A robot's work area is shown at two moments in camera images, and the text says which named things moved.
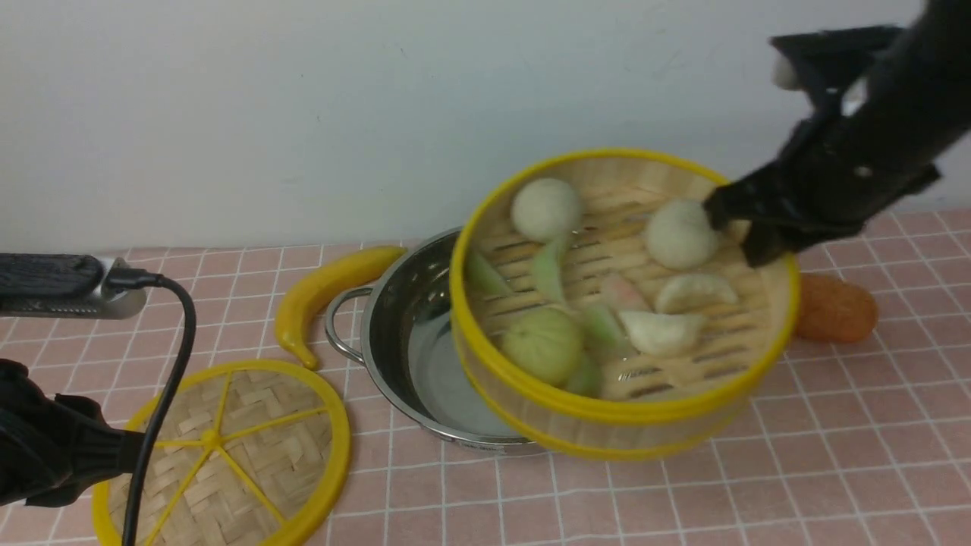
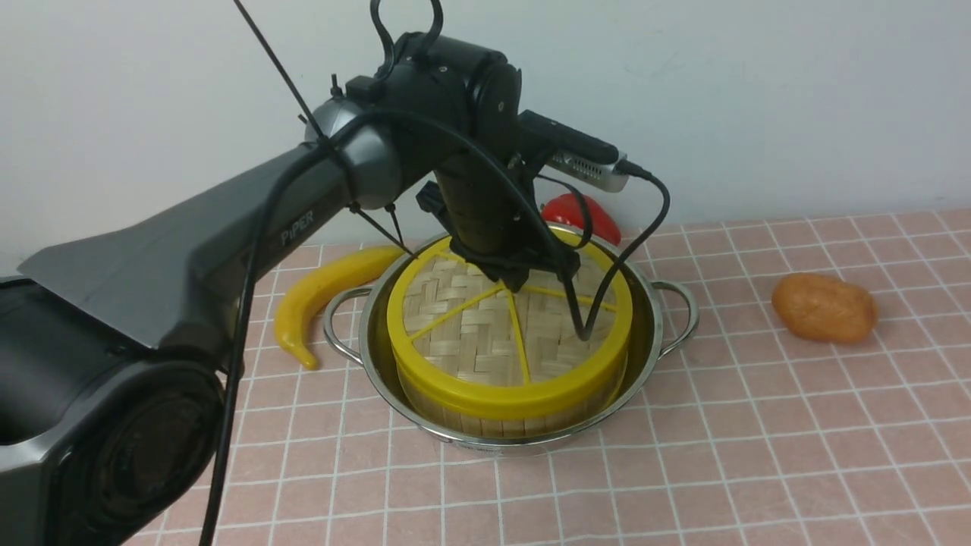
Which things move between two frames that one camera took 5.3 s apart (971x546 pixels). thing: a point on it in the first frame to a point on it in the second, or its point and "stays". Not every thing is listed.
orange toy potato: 832,309 stays
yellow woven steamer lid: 243,453 to 462,340
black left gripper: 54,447 to 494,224
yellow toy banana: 357,265 stays
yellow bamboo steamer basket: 596,314 to 519,424
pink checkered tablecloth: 863,442 stays
